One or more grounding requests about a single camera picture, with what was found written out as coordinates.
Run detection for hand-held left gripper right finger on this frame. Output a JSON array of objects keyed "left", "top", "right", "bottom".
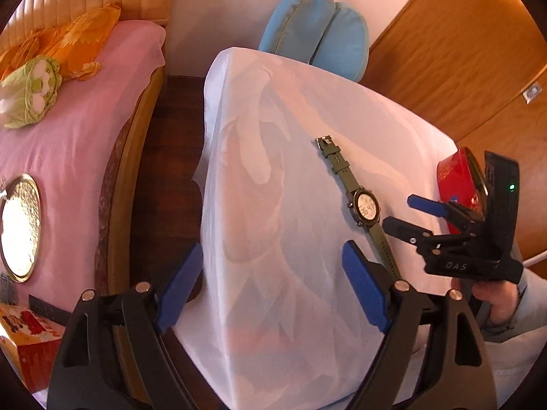
[{"left": 342, "top": 240, "right": 498, "bottom": 410}]

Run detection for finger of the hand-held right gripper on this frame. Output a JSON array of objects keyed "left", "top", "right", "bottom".
[
  {"left": 407, "top": 194, "right": 484, "bottom": 227},
  {"left": 382, "top": 217, "right": 432, "bottom": 246}
]

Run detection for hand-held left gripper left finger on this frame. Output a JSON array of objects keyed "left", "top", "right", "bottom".
[{"left": 47, "top": 243, "right": 203, "bottom": 410}]

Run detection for green digital wristwatch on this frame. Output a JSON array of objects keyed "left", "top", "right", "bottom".
[{"left": 315, "top": 136, "right": 402, "bottom": 283}]

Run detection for red round tin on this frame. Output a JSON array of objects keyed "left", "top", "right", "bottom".
[{"left": 436, "top": 147, "right": 490, "bottom": 235}]

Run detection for person's right forearm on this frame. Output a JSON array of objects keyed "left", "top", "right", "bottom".
[{"left": 481, "top": 265, "right": 547, "bottom": 344}]

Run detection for person's right hand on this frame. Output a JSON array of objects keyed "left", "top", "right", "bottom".
[{"left": 472, "top": 281, "right": 520, "bottom": 324}]

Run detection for dark flat box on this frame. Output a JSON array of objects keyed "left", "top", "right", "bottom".
[{"left": 29, "top": 294, "right": 73, "bottom": 326}]

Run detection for person's light clothing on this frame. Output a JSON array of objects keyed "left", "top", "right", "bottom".
[{"left": 393, "top": 320, "right": 547, "bottom": 410}]

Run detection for wooden wardrobe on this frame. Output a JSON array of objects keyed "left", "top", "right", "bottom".
[{"left": 363, "top": 0, "right": 547, "bottom": 257}]

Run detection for red and white carton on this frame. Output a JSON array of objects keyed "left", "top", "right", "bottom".
[{"left": 0, "top": 303, "right": 67, "bottom": 394}]

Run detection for gold round tin lid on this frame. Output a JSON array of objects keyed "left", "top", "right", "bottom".
[{"left": 0, "top": 174, "right": 43, "bottom": 283}]

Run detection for pink bed sheet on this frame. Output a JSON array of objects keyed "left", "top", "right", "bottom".
[{"left": 0, "top": 20, "right": 167, "bottom": 308}]

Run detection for blue padded chair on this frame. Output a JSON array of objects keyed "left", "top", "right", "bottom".
[{"left": 258, "top": 0, "right": 370, "bottom": 82}]

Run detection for green cabbage plush toy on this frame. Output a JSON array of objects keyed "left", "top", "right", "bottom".
[{"left": 0, "top": 55, "right": 64, "bottom": 129}]

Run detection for orange floral pillow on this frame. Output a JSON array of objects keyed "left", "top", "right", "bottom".
[
  {"left": 0, "top": 28, "right": 56, "bottom": 78},
  {"left": 50, "top": 3, "right": 121, "bottom": 83}
]

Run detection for wooden bed frame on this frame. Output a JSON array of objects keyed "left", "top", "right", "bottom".
[{"left": 98, "top": 68, "right": 168, "bottom": 396}]

